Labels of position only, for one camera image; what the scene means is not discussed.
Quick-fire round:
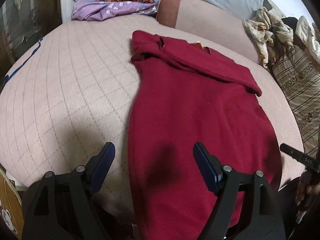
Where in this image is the blue strap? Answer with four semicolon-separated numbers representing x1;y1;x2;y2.
0;37;43;88

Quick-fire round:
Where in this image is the dark red garment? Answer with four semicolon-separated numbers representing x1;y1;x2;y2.
128;31;282;239

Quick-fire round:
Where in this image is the black item on blanket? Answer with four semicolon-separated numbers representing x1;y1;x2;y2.
281;17;298;34

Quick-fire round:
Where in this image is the cream floral crumpled cloth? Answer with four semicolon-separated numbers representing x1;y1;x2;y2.
242;7;294;69

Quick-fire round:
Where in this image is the person's right hand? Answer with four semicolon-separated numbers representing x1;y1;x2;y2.
295;171;319;224

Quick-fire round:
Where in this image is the purple floral cloth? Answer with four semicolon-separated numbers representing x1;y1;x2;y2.
71;0;158;21

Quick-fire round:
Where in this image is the brown cartoon box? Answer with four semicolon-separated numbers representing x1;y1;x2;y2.
1;170;24;239

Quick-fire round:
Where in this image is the pink quilted bedspread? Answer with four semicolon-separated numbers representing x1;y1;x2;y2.
1;15;304;221

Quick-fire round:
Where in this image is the pink brown bolster pillow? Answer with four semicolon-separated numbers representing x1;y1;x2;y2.
156;0;260;63

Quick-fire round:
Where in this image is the dark wooden glass cabinet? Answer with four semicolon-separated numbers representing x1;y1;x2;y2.
0;0;62;66

